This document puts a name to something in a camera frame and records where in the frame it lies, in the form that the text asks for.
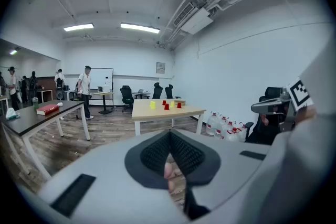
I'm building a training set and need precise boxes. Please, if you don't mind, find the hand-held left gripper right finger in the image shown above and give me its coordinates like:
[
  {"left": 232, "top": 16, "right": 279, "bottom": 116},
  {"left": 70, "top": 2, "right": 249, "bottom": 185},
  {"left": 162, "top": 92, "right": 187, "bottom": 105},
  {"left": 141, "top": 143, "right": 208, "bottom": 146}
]
[{"left": 170, "top": 130, "right": 272, "bottom": 221}]

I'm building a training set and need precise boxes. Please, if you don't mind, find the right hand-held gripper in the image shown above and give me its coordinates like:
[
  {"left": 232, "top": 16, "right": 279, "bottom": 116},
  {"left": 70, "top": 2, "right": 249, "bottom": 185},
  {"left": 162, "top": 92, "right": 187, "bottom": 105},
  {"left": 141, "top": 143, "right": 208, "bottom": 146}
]
[{"left": 250, "top": 78, "right": 314, "bottom": 132}]

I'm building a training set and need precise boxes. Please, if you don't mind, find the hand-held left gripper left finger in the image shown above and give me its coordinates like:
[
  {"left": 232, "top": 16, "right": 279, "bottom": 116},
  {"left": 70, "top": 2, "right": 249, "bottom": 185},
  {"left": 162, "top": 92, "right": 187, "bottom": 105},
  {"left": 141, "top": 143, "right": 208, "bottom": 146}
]
[{"left": 39, "top": 130, "right": 190, "bottom": 224}]

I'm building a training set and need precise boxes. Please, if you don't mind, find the person's right forearm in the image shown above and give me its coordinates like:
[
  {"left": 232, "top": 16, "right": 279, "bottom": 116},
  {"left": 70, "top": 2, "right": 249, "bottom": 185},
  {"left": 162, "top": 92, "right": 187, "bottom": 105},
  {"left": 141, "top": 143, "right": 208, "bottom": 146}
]
[{"left": 295, "top": 106, "right": 318, "bottom": 126}]

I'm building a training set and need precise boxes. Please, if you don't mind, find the person's left hand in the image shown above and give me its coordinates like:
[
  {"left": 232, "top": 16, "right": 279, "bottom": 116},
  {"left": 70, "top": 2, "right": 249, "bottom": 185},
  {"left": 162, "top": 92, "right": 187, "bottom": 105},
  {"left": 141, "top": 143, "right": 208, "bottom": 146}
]
[{"left": 163, "top": 162, "right": 182, "bottom": 194}]

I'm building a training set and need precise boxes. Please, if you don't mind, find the black office chair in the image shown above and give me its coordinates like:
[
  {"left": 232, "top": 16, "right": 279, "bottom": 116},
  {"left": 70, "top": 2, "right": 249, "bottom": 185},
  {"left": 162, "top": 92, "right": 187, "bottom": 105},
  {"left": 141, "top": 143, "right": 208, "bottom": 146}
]
[
  {"left": 120, "top": 85, "right": 134, "bottom": 113},
  {"left": 245, "top": 86, "right": 288, "bottom": 145},
  {"left": 152, "top": 82, "right": 163, "bottom": 100},
  {"left": 164, "top": 84, "right": 182, "bottom": 100}
]

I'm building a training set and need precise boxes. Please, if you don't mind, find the cluster of clear water jugs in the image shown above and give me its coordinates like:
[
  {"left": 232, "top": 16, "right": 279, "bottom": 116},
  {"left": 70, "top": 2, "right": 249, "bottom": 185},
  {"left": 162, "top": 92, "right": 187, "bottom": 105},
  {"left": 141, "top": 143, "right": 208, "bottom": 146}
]
[{"left": 206, "top": 111, "right": 249, "bottom": 143}]

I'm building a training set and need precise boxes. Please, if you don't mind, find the person's grey sweatshirt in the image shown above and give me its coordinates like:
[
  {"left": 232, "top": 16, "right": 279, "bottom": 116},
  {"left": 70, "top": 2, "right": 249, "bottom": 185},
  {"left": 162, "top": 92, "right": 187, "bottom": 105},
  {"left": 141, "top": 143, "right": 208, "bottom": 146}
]
[{"left": 258, "top": 36, "right": 336, "bottom": 224}]

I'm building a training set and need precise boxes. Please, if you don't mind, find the light wooden standing table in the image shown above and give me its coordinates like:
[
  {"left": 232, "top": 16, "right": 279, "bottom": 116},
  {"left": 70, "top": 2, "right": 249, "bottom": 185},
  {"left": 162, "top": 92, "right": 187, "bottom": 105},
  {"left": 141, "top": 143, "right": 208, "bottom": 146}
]
[{"left": 91, "top": 91, "right": 115, "bottom": 115}]

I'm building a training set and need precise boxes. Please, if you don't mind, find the round dark table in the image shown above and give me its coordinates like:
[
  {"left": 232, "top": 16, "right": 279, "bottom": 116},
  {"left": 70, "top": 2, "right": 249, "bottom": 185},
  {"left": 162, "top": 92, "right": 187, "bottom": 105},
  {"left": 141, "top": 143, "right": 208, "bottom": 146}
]
[{"left": 132, "top": 91, "right": 151, "bottom": 100}]

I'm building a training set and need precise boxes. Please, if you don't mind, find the dark table with white legs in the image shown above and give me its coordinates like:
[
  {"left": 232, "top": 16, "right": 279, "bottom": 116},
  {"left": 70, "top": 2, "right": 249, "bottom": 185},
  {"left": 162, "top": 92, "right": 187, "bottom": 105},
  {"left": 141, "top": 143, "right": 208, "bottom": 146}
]
[{"left": 0, "top": 99, "right": 91, "bottom": 182}]

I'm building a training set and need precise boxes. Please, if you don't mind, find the red book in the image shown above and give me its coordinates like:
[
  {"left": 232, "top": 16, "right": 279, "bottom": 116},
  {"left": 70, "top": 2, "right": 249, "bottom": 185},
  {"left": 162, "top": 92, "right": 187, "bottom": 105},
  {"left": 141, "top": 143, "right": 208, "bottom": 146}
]
[{"left": 36, "top": 104, "right": 60, "bottom": 116}]

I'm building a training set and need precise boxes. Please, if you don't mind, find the white whiteboard on stand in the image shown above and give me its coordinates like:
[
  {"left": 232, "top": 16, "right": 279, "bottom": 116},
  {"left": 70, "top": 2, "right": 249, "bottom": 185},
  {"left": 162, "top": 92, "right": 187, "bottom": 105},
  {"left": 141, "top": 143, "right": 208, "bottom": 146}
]
[{"left": 88, "top": 68, "right": 115, "bottom": 107}]

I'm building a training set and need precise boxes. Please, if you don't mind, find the white ceiling air conditioner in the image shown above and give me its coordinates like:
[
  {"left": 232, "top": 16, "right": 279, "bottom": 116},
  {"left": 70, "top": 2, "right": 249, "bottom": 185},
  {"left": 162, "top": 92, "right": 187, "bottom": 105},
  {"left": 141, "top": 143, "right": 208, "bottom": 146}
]
[{"left": 173, "top": 2, "right": 214, "bottom": 35}]

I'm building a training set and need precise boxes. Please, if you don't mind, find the white and teal item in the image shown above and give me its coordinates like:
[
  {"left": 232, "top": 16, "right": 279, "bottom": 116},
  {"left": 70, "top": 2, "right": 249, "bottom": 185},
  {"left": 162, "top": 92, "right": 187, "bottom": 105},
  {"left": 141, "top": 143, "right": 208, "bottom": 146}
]
[{"left": 5, "top": 108, "right": 21, "bottom": 121}]

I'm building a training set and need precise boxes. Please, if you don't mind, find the long ceiling light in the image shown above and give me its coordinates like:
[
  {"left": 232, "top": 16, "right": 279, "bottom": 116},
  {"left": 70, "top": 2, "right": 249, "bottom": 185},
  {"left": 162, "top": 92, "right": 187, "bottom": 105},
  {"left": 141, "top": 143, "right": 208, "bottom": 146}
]
[
  {"left": 64, "top": 23, "right": 95, "bottom": 32},
  {"left": 120, "top": 23, "right": 160, "bottom": 34}
]

